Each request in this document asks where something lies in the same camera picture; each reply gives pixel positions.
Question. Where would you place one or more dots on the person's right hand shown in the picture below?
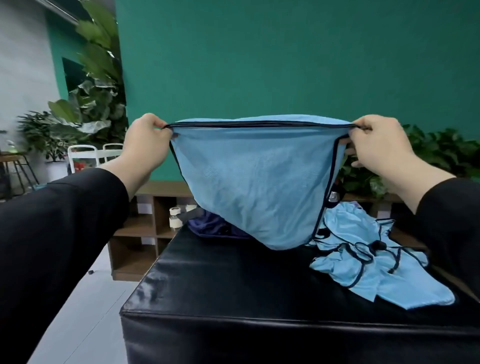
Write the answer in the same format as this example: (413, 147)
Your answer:
(382, 146)

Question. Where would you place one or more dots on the green plant in red pot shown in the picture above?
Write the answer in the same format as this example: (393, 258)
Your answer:
(442, 154)

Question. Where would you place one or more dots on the white wheeled cart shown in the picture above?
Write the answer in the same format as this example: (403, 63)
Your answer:
(82, 148)

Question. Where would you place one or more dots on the wooden shelf cabinet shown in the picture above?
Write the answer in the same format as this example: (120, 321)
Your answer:
(135, 255)

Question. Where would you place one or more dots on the wooden top black stool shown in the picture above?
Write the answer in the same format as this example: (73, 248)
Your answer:
(15, 157)

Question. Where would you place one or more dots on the small white-lidded jar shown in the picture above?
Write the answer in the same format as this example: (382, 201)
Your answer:
(175, 219)

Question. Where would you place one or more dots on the person's left hand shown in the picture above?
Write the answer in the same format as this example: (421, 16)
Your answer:
(148, 142)

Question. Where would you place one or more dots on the person's right forearm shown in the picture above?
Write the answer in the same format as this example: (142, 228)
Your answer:
(450, 225)

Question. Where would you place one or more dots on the small plant in white pot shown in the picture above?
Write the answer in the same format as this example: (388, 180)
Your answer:
(37, 131)

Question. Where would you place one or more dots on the navy blue bag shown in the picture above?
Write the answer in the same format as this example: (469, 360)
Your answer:
(214, 225)

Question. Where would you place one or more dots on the person's left forearm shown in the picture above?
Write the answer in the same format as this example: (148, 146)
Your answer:
(52, 255)

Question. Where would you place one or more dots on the white metal rack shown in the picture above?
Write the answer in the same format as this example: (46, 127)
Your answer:
(94, 97)

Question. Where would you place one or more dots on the black leather bench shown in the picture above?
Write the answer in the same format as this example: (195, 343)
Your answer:
(225, 300)

